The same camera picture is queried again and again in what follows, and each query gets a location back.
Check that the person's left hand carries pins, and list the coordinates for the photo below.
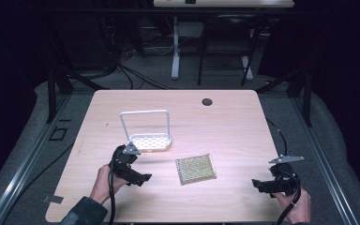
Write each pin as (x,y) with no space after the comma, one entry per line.
(104,182)

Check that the person's right hand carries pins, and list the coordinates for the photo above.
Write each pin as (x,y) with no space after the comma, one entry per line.
(298,207)

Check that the white sponge rack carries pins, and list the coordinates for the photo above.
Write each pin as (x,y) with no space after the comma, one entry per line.
(151,142)

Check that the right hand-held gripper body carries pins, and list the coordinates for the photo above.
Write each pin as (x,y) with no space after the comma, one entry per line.
(286,181)

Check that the black chair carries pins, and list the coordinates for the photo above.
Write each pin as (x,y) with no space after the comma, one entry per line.
(225,37)

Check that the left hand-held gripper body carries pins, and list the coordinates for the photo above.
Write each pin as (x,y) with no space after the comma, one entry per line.
(122,162)

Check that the black metal frame stand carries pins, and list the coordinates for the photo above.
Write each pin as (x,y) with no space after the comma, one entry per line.
(52,93)
(306,93)

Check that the grey tape strip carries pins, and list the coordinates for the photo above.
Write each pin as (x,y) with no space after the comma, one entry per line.
(52,199)

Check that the grey metal rail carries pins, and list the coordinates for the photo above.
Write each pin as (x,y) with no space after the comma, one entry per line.
(22,172)
(325,162)

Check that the yellow mesh scouring pad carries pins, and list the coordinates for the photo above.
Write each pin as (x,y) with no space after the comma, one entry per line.
(196,168)

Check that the white-legged wooden desk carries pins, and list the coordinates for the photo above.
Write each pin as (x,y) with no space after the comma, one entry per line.
(175,56)

